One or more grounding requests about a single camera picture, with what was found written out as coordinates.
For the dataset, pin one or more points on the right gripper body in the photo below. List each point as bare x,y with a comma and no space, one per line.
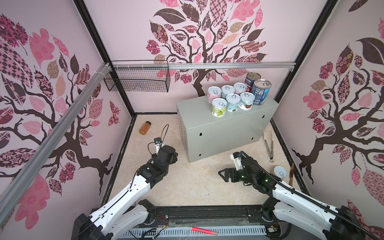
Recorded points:
242,176

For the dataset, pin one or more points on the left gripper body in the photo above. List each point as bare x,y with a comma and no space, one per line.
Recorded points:
174,159

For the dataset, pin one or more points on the green label can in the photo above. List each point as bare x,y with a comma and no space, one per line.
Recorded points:
219,107

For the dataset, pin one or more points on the teal can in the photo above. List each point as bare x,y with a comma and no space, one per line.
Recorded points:
226,90
247,101
233,102

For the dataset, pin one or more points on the pink can white lid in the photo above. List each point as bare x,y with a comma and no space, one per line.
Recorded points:
240,88

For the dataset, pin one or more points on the blue label tall can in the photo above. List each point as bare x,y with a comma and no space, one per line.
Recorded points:
260,90

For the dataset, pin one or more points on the la sicilia tomato can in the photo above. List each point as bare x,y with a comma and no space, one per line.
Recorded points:
251,77

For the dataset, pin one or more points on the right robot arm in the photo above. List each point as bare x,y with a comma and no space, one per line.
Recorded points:
286,204

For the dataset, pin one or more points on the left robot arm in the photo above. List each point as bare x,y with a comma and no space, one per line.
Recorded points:
119,215

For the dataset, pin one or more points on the metal kitchen tongs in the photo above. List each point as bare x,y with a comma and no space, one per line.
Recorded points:
269,148

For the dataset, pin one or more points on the orange label can right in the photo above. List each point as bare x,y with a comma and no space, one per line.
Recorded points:
280,172

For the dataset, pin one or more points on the orange spice jar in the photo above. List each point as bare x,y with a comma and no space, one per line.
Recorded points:
145,128

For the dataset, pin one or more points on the grey metal cabinet box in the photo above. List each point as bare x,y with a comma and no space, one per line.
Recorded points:
204,135

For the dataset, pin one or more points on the pink marker pen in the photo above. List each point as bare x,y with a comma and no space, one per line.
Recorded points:
204,231

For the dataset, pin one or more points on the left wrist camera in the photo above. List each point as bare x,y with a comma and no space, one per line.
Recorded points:
158,144

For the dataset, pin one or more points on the wooden handled knife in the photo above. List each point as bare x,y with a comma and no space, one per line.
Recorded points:
291,174

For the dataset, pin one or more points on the black mounting rail base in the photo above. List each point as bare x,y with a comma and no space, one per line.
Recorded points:
215,216

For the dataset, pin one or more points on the white slotted cable duct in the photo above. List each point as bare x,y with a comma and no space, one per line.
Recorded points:
193,232

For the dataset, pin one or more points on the black wire basket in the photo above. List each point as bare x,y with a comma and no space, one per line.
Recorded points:
139,76

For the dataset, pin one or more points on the aluminium rail back wall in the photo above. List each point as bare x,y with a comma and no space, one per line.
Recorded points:
203,66

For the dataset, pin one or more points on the aluminium rail wall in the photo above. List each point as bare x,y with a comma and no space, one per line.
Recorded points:
16,189
203,66

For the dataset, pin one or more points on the aluminium rail left wall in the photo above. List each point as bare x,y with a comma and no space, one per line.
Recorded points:
16,189

